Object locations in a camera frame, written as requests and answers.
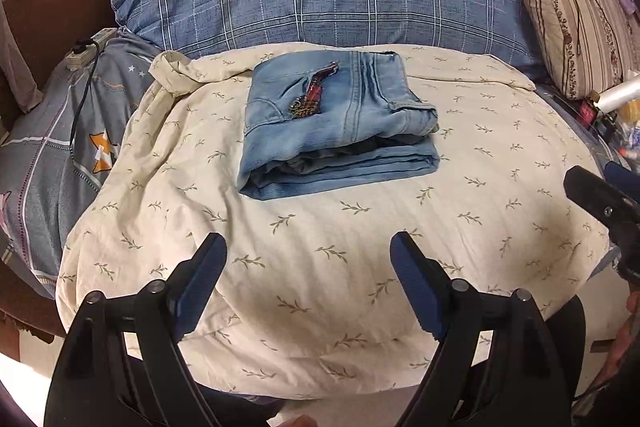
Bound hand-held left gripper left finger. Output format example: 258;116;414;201
44;232;228;427

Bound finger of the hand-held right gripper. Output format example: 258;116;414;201
563;166;640;228
602;161;640;200

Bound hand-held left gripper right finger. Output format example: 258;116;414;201
390;231;578;427

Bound light blue denim pants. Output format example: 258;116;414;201
237;51;441;202

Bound person's right forearm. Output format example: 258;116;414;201
600;289;640;408

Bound clear plastic bag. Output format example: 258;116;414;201
545;82;640;178

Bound red and black box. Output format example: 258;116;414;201
577;92;605;128

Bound white plastic film roll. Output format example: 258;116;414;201
597;72;640;114

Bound cream leaf-print blanket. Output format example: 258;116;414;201
55;43;613;395

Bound dark cloth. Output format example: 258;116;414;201
115;294;588;427

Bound striped floral pillow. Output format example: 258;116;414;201
520;0;640;102

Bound grey star-print bedsheet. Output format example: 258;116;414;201
0;32;166;300

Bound white power strip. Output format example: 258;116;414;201
66;28;117;70

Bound black power cable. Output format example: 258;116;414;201
70;38;103;168

